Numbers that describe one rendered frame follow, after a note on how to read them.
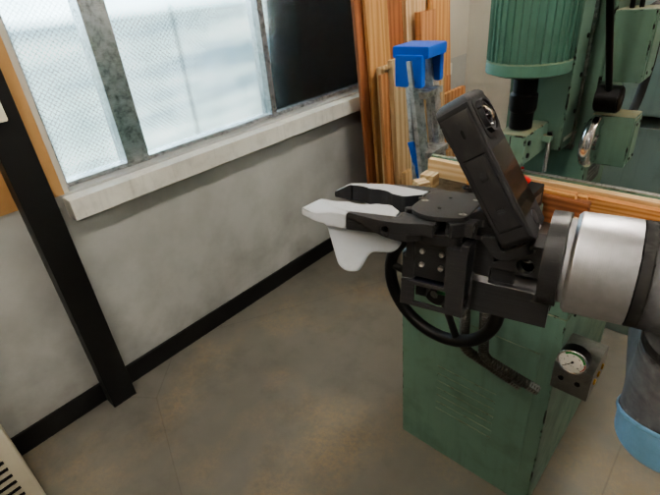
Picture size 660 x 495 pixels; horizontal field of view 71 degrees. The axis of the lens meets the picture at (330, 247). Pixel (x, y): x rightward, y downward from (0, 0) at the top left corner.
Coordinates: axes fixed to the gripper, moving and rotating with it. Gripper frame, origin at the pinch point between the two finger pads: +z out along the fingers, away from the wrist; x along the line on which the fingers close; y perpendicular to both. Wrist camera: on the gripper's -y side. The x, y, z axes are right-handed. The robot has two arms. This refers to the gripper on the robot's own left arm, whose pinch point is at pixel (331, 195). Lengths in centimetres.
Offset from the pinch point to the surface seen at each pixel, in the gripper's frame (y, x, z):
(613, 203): 19, 78, -25
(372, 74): 0, 190, 88
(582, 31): -15, 88, -12
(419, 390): 89, 80, 16
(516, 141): 8, 77, -3
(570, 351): 47, 60, -23
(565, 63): -9, 75, -11
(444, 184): 22, 85, 15
